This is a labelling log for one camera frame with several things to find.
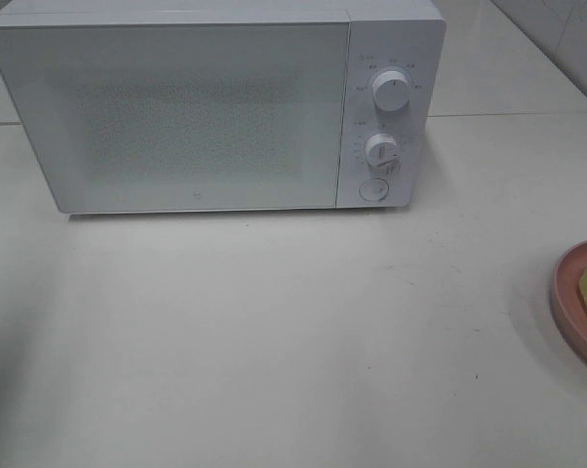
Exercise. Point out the white microwave door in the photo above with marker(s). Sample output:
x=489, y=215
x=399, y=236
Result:
x=181, y=118

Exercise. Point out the white microwave oven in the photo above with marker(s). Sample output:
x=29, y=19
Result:
x=404, y=35

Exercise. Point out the white adjacent table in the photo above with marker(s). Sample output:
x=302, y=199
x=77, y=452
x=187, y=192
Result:
x=489, y=66

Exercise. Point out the round white door button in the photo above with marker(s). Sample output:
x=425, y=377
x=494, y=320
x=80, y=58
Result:
x=374, y=189

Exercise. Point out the pink round plate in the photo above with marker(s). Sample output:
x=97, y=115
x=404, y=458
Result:
x=567, y=304

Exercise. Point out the white microwave knob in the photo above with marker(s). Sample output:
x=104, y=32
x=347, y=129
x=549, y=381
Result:
x=391, y=90
x=381, y=152

